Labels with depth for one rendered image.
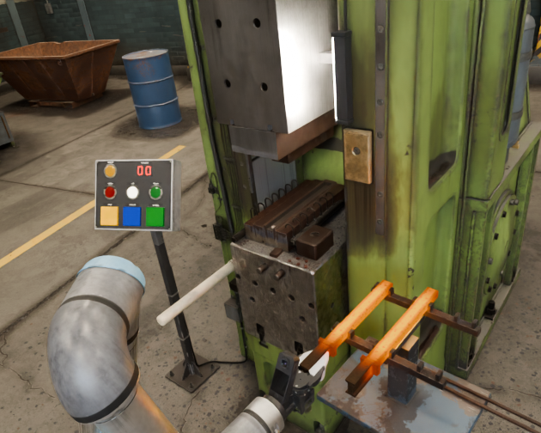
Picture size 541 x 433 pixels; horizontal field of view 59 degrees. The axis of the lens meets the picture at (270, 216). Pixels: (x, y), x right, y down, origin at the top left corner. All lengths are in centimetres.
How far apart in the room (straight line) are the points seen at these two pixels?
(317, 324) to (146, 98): 493
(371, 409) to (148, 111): 535
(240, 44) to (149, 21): 797
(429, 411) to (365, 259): 54
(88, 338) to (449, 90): 140
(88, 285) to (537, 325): 247
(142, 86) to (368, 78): 502
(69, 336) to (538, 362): 231
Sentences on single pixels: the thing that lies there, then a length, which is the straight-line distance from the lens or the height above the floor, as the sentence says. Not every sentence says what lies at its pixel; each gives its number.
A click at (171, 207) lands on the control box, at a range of 189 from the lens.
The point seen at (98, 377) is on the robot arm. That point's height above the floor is 136.
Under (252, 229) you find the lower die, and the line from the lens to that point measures 178.
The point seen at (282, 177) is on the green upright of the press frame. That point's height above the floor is 101.
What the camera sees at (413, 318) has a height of 98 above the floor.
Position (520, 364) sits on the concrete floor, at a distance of 269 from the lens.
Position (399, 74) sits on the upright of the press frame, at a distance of 142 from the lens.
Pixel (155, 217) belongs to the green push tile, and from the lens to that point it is 191.
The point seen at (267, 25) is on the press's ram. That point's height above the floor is 168.
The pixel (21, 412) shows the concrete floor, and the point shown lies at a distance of 285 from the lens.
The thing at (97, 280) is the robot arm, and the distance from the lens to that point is 83.
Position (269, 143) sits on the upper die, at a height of 132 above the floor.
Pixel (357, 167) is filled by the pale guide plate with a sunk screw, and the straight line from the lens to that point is 154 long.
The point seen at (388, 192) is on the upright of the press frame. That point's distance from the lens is 156.
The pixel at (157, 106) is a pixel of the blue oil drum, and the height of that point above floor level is 29.
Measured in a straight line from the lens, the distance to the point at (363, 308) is 137.
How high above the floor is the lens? 187
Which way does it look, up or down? 29 degrees down
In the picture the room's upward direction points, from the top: 7 degrees counter-clockwise
